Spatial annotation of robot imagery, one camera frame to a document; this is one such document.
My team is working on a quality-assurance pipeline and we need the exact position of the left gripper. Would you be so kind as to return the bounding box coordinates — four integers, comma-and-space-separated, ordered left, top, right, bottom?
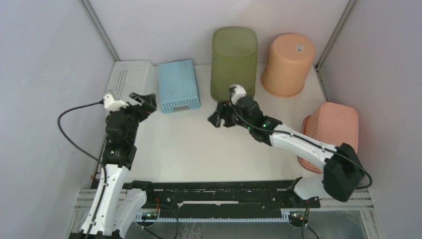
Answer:
112, 93, 158, 142

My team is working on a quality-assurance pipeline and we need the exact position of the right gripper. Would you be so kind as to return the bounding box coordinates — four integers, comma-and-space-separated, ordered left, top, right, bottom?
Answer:
208, 101, 253, 130

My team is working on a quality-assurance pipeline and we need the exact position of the blue perforated basket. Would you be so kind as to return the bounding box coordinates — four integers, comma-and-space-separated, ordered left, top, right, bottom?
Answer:
158, 59, 201, 114

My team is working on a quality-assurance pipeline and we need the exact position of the white plastic basket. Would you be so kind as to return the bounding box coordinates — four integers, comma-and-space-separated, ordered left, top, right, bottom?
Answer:
106, 61, 159, 105

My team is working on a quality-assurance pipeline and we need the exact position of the green plastic waste bin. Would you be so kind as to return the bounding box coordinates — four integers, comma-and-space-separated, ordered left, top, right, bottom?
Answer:
210, 26, 258, 102

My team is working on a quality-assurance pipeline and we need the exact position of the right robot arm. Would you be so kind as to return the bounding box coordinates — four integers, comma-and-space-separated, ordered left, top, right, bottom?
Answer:
208, 96, 367, 207

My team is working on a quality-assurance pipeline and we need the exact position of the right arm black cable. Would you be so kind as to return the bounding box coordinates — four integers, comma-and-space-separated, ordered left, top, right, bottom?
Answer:
229, 102, 373, 191

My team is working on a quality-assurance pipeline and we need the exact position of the black mounting base rail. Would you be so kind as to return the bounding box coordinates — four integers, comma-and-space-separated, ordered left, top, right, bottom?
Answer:
123, 180, 320, 220

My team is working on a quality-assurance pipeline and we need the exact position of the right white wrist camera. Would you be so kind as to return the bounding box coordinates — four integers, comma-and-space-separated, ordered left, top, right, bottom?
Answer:
229, 84, 247, 105

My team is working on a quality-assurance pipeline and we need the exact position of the pink perforated basket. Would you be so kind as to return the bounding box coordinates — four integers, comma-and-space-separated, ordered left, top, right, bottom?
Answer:
298, 102, 359, 175

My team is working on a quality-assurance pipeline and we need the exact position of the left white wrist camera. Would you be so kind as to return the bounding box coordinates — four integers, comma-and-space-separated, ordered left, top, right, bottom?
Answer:
103, 91, 129, 112

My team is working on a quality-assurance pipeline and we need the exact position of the orange plastic bucket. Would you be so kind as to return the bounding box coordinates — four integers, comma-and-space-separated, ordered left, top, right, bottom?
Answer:
261, 33, 316, 98

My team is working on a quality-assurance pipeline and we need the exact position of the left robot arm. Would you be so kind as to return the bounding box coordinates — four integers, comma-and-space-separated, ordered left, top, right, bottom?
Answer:
69, 92, 157, 239

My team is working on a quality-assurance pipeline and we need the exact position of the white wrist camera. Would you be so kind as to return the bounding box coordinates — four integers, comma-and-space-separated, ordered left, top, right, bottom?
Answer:
229, 84, 247, 105
103, 91, 129, 112

